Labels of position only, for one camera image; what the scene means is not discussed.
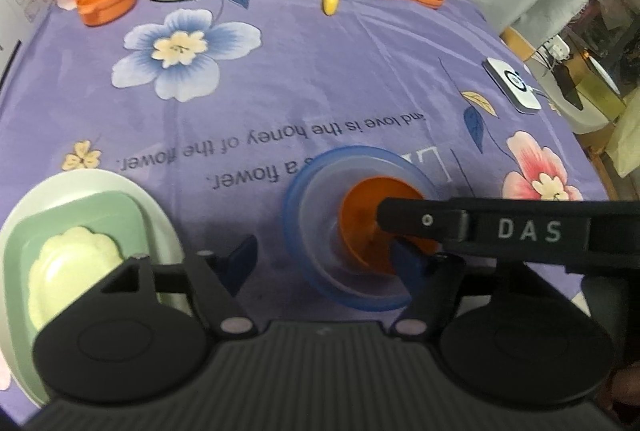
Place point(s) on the translucent blue bowl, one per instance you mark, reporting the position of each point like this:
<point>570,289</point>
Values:
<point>300,231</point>

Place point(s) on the yellow box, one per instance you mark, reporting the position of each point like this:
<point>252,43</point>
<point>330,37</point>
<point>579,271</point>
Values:
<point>600,93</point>

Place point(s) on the white power strip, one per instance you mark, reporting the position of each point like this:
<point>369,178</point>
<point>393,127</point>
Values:
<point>556,48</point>

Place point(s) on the white round plate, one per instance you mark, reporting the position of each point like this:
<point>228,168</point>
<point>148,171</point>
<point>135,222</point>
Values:
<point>75,183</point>

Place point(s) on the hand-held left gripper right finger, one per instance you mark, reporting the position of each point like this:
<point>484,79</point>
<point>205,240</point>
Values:
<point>409,268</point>

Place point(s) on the orange plastic container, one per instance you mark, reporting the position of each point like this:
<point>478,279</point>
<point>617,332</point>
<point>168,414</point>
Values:
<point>107,3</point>

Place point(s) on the purple floral tablecloth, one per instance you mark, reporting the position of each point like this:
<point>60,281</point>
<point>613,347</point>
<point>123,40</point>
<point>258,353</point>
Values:
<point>300,76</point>

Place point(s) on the pale yellow flower-shaped plate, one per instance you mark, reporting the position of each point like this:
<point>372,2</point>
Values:
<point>70,261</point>

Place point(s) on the clear plastic bowl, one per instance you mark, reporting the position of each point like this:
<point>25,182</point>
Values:
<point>325,201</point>

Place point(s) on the small orange bowl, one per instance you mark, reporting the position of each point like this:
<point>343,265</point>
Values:
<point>360,216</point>

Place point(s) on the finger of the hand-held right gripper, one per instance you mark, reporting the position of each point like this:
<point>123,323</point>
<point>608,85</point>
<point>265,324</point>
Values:
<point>425,218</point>

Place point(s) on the small yellow toy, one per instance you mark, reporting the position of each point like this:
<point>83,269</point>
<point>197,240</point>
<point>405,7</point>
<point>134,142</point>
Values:
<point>330,0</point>

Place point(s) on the white square device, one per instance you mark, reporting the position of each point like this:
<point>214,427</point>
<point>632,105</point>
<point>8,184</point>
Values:
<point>512,83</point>

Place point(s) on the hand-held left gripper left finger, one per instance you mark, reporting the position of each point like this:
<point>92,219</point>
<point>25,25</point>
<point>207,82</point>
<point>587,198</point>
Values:
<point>240,256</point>

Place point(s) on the green square plate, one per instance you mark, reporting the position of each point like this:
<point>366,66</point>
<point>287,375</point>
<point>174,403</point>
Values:
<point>100,211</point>

